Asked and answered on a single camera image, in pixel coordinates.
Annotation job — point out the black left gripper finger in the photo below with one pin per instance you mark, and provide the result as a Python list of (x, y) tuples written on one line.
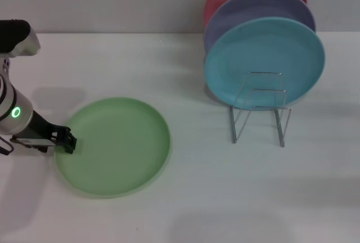
[(46, 148), (67, 140)]

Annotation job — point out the purple plate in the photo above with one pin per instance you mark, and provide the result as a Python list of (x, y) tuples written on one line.
[(253, 6)]

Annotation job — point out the green plate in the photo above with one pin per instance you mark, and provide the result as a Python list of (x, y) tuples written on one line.
[(118, 147)]

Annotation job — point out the blue plate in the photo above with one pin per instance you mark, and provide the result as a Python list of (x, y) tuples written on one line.
[(253, 51)]

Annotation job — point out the left wrist vented housing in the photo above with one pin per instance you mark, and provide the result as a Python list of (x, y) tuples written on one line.
[(17, 37)]

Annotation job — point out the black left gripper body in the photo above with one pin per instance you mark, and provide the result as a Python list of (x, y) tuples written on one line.
[(36, 130)]

